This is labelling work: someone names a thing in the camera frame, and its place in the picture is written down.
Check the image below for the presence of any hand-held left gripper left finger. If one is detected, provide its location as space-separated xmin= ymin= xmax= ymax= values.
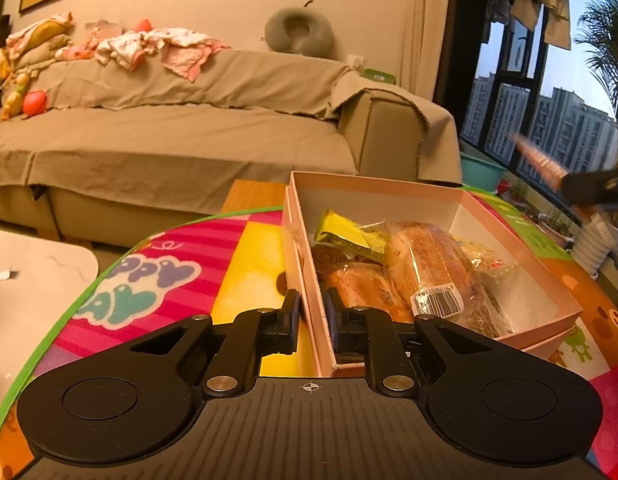
xmin=124 ymin=289 xmax=302 ymax=402

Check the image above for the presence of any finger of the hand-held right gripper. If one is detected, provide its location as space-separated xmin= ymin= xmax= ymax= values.
xmin=560 ymin=162 xmax=618 ymax=210

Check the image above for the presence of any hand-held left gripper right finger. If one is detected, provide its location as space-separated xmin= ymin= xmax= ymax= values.
xmin=321 ymin=287 xmax=494 ymax=402

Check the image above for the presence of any small bread roll package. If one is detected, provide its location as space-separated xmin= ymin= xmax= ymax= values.
xmin=316 ymin=260 xmax=415 ymax=325

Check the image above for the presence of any round brown cookie packet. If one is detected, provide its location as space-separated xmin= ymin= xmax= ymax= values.
xmin=311 ymin=245 xmax=357 ymax=267

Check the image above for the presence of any orange snack packet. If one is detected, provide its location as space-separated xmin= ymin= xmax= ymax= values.
xmin=510 ymin=132 xmax=570 ymax=192

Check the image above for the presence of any yellow-green snack packet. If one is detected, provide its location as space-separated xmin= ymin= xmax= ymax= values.
xmin=314 ymin=210 xmax=387 ymax=263

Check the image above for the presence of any large bread package white label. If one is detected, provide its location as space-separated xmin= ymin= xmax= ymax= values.
xmin=383 ymin=221 xmax=474 ymax=325

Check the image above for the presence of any pink cardboard box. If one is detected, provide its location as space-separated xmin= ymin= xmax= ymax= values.
xmin=280 ymin=170 xmax=584 ymax=378

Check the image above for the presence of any clear plastic snack packet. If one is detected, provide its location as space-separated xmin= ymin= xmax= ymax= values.
xmin=451 ymin=237 xmax=520 ymax=338

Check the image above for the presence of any colourful play mat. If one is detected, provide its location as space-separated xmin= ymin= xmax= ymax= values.
xmin=0 ymin=185 xmax=618 ymax=480

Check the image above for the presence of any teal plastic basin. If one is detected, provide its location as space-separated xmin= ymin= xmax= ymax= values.
xmin=459 ymin=153 xmax=508 ymax=192

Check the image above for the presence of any palm plant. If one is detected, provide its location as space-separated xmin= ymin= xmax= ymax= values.
xmin=573 ymin=0 xmax=618 ymax=128

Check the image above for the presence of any hanging beige garment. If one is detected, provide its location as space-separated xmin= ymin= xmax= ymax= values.
xmin=543 ymin=0 xmax=573 ymax=52
xmin=508 ymin=0 xmax=546 ymax=32

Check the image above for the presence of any olive sofa cover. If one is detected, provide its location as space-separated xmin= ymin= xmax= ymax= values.
xmin=0 ymin=50 xmax=462 ymax=203

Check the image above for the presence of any beige sofa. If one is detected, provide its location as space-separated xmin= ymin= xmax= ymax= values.
xmin=0 ymin=50 xmax=462 ymax=251

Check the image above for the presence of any green packet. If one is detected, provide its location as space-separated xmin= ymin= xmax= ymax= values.
xmin=364 ymin=68 xmax=398 ymax=86

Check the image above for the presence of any white marble coffee table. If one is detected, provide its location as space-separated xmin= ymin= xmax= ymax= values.
xmin=0 ymin=229 xmax=100 ymax=413

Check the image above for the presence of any pink cloth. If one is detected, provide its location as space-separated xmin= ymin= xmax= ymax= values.
xmin=160 ymin=39 xmax=231 ymax=84

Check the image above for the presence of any grey neck pillow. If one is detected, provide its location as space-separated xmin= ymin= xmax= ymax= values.
xmin=263 ymin=0 xmax=336 ymax=59

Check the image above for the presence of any white pink clothes pile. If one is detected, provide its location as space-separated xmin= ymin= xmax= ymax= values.
xmin=93 ymin=29 xmax=166 ymax=72

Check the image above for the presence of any orange toy ball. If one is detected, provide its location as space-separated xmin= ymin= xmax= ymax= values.
xmin=21 ymin=90 xmax=50 ymax=117

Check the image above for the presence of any yellow plush toy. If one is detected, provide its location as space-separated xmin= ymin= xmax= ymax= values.
xmin=0 ymin=72 xmax=31 ymax=122

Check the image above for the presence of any yellow pink folded blanket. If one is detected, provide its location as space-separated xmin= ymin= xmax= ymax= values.
xmin=6 ymin=11 xmax=76 ymax=70

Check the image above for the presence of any black window frame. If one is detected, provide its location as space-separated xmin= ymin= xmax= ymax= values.
xmin=436 ymin=0 xmax=618 ymax=223

